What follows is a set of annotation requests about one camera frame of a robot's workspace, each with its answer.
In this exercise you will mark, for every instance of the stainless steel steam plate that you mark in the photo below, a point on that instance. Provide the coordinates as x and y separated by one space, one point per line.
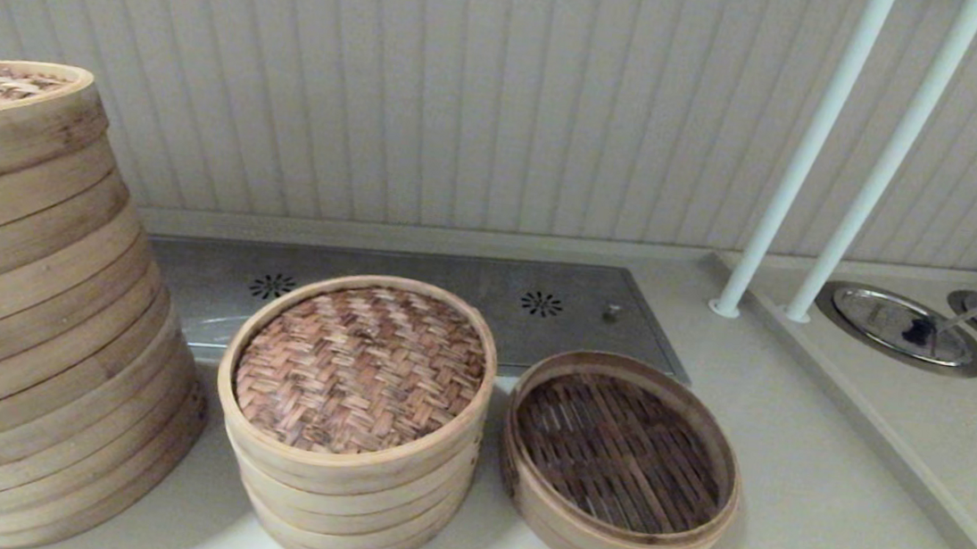
452 276

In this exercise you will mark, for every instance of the small steel knob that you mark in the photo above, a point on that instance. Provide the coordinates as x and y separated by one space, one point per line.
611 311

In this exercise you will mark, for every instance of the woven bamboo steamer lid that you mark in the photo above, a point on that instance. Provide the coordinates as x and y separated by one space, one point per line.
358 370

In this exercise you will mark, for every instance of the large woven bamboo lid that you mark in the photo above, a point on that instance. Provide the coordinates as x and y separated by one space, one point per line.
17 139

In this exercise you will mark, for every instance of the white metal pole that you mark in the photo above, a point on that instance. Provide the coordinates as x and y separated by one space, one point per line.
800 161
885 160

